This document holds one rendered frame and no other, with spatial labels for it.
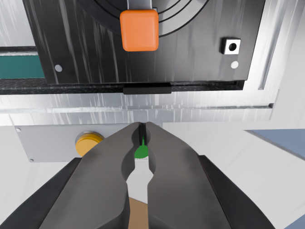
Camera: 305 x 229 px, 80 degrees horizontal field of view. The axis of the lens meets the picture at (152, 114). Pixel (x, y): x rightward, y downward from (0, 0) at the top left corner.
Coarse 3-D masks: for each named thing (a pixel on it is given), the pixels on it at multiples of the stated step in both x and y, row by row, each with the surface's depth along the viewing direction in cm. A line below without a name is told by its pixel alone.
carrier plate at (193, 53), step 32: (32, 0) 18; (64, 0) 18; (224, 0) 18; (256, 0) 18; (32, 32) 19; (64, 32) 19; (96, 32) 19; (192, 32) 19; (224, 32) 19; (256, 32) 19; (64, 64) 21; (96, 64) 21; (128, 64) 21; (160, 64) 21; (192, 64) 21; (224, 64) 21
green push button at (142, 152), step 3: (141, 147) 26; (144, 147) 26; (147, 147) 26; (138, 150) 26; (141, 150) 26; (144, 150) 26; (147, 150) 26; (135, 153) 26; (138, 153) 26; (141, 153) 26; (144, 153) 26; (147, 153) 26; (135, 156) 27; (138, 156) 27; (141, 156) 27; (144, 156) 27
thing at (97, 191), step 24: (96, 144) 10; (120, 144) 10; (96, 168) 8; (120, 168) 8; (72, 192) 7; (96, 192) 7; (120, 192) 7; (48, 216) 6; (72, 216) 6; (96, 216) 6; (120, 216) 6
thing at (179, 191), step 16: (144, 128) 12; (160, 128) 11; (144, 144) 12; (160, 144) 10; (176, 144) 10; (160, 160) 9; (176, 160) 9; (192, 160) 9; (160, 176) 8; (176, 176) 8; (192, 176) 8; (160, 192) 7; (176, 192) 7; (192, 192) 7; (208, 192) 7; (160, 208) 6; (176, 208) 6; (192, 208) 6; (208, 208) 6; (160, 224) 6; (176, 224) 6; (192, 224) 6; (208, 224) 6; (224, 224) 6
